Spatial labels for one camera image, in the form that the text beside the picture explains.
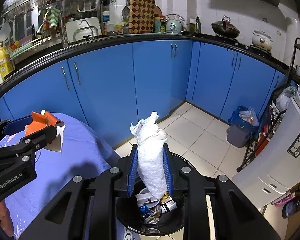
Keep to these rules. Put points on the brown pill bottle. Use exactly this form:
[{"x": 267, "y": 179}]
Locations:
[{"x": 168, "y": 206}]

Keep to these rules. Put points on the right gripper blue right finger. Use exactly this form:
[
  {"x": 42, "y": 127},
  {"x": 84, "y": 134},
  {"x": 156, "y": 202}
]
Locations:
[{"x": 167, "y": 169}]

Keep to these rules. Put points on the mint green kettle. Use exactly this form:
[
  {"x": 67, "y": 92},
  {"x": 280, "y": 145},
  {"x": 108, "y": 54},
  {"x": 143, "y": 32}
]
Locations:
[{"x": 174, "y": 24}]

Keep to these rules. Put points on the black round trash bin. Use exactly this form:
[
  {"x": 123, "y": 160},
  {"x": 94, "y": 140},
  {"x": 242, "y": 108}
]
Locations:
[{"x": 138, "y": 210}]

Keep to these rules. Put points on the white ceramic pot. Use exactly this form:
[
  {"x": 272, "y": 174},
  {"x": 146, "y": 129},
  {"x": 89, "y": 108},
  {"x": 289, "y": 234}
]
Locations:
[{"x": 261, "y": 40}]

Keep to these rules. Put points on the chrome sink faucet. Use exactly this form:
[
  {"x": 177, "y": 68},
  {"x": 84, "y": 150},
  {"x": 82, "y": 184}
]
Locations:
[{"x": 93, "y": 33}]

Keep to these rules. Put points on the grey bin with blue bag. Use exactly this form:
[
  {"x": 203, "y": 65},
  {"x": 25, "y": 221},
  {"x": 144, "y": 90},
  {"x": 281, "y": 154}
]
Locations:
[{"x": 244, "y": 124}]

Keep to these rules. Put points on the black wok with lid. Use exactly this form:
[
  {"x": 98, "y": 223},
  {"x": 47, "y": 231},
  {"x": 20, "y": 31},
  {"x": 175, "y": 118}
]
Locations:
[{"x": 225, "y": 28}]

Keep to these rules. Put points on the checkered wooden cutting board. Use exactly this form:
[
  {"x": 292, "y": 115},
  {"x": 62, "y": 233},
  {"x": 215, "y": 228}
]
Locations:
[{"x": 141, "y": 16}]

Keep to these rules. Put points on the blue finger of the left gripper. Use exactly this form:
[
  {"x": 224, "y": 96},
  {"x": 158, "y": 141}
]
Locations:
[
  {"x": 18, "y": 125},
  {"x": 43, "y": 136}
]

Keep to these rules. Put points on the yellow detergent bottle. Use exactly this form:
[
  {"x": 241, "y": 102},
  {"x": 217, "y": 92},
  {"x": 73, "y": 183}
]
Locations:
[{"x": 6, "y": 65}]

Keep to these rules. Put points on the white air purifier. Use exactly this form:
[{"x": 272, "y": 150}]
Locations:
[{"x": 277, "y": 168}]

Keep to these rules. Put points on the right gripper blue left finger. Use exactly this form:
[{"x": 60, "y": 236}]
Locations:
[{"x": 133, "y": 171}]

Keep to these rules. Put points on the orange white small carton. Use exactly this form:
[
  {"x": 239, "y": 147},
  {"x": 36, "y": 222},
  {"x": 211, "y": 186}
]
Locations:
[{"x": 43, "y": 120}]

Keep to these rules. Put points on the yellow snack wrapper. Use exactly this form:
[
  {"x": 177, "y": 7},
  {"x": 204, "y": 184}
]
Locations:
[{"x": 166, "y": 198}]

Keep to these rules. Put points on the blue foil snack wrapper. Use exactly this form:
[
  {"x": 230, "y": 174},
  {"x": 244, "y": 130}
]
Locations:
[{"x": 150, "y": 216}]

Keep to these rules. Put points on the black metal storage rack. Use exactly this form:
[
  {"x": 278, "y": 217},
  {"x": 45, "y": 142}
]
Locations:
[{"x": 271, "y": 116}]

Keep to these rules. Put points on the blue kitchen cabinets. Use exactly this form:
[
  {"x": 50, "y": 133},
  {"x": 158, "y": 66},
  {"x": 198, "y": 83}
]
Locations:
[{"x": 112, "y": 87}]

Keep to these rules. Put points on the white milk carton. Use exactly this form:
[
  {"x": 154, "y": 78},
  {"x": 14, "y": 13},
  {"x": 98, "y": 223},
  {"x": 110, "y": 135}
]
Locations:
[{"x": 146, "y": 198}]

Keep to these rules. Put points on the person's left hand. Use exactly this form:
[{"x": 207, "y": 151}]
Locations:
[{"x": 5, "y": 219}]

